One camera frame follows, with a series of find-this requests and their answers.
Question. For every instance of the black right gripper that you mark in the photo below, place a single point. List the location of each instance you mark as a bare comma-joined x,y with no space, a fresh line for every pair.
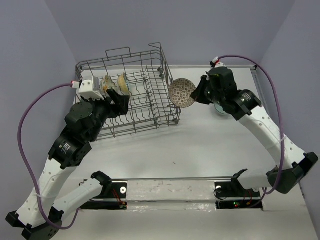
197,94

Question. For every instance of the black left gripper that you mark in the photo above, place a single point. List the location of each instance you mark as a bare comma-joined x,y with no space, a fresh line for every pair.
121,106

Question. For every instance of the teal yellow sun bowl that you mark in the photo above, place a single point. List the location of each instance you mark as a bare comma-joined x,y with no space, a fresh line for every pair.
123,84

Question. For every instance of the orange flower bowl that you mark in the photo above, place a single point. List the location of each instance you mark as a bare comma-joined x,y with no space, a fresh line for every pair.
107,83

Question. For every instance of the brown patterned bowl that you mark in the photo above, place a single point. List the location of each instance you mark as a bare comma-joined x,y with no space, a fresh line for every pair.
179,92

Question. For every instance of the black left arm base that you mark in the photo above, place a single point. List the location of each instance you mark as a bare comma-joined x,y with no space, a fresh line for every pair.
111,198

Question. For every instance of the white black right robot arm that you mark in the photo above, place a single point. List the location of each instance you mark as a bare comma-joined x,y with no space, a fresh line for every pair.
291,163

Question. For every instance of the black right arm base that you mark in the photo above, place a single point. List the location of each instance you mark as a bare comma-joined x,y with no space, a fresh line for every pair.
231,196

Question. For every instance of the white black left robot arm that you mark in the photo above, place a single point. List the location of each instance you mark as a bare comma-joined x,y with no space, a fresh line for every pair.
42,214

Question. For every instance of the plain teal bowl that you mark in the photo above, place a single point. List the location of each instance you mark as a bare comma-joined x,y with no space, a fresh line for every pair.
219,110

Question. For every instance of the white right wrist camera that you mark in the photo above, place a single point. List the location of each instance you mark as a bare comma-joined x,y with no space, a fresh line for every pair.
216,64

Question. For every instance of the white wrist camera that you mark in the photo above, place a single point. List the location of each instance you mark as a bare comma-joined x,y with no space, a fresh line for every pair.
216,64
89,89

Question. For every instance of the grey wire dish rack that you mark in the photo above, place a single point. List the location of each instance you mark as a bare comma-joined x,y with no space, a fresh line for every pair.
148,77

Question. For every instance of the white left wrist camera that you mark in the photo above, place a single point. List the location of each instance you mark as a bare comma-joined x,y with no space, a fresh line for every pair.
89,89

